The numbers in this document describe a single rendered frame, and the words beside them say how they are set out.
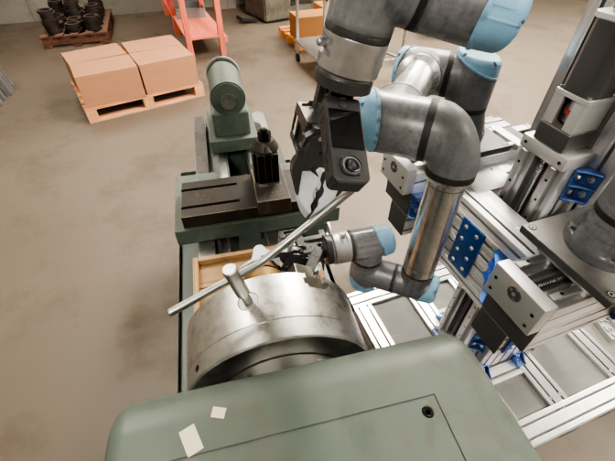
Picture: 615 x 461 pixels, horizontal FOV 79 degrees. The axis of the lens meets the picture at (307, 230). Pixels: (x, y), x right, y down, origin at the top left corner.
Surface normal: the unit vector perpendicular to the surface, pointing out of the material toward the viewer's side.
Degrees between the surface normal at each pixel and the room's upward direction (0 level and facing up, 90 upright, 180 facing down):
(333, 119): 31
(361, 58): 89
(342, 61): 84
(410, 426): 0
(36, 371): 0
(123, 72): 90
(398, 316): 0
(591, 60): 90
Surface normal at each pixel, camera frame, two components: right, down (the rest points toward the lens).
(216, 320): -0.54, -0.51
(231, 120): 0.23, 0.68
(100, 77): 0.51, 0.60
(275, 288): 0.07, -0.73
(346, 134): 0.29, -0.33
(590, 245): -0.85, 0.07
